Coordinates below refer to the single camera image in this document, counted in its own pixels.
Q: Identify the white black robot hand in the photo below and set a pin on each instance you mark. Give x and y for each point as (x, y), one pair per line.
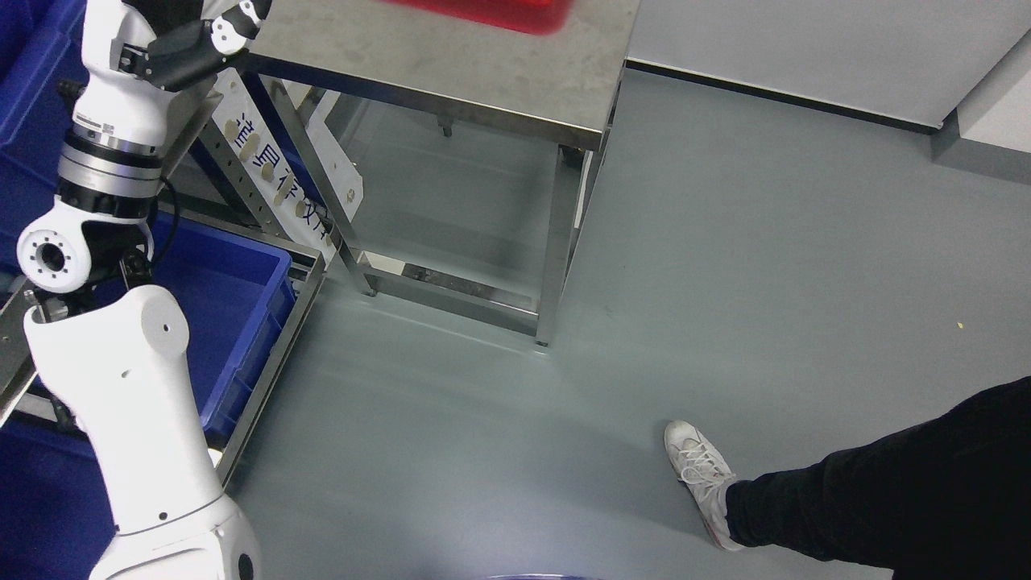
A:
(140, 54)

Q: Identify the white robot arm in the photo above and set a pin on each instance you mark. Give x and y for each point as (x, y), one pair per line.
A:
(111, 344)

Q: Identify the steel shelf rack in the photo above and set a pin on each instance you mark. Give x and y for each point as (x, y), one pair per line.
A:
(17, 367)

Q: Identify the stainless steel desk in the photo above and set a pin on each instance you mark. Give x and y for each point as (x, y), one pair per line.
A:
(560, 86)

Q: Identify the large blue bin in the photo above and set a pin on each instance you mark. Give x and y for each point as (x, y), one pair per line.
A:
(40, 46)

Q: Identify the white label sign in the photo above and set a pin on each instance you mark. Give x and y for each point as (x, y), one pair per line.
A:
(280, 194)

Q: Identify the blue bin lower right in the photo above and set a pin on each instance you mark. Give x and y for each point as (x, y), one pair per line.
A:
(236, 295)

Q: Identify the red tray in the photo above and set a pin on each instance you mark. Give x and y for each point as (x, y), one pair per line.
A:
(528, 17)

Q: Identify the white sneaker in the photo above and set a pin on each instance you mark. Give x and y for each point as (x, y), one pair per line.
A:
(706, 474)

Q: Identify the black trouser leg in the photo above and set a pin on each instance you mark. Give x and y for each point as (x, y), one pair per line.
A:
(947, 499)

